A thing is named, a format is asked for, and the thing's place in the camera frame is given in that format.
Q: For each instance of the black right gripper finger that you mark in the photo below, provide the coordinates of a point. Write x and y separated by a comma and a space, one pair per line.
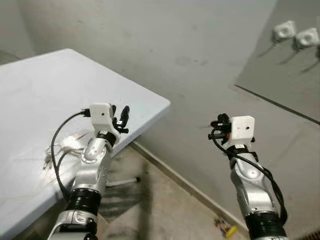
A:
221, 119
227, 118

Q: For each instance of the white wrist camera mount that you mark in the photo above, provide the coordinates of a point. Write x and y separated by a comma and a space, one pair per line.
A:
100, 115
242, 129

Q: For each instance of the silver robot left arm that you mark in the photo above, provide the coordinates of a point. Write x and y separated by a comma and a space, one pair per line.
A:
91, 175

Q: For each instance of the white folding table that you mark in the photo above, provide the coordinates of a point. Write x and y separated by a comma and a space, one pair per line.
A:
50, 90

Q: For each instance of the white metal table leg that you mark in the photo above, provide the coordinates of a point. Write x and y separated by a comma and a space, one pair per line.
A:
122, 182

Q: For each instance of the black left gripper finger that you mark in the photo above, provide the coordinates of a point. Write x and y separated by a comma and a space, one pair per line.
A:
113, 112
124, 115

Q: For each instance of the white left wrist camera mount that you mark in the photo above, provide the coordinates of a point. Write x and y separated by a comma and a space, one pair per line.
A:
100, 115

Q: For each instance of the silver key bunch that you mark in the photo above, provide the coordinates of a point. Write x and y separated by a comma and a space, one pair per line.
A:
72, 141

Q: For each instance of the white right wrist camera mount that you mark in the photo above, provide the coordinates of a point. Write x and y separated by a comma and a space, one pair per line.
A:
242, 129

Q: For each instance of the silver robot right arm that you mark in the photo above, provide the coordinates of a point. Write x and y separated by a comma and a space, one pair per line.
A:
252, 187

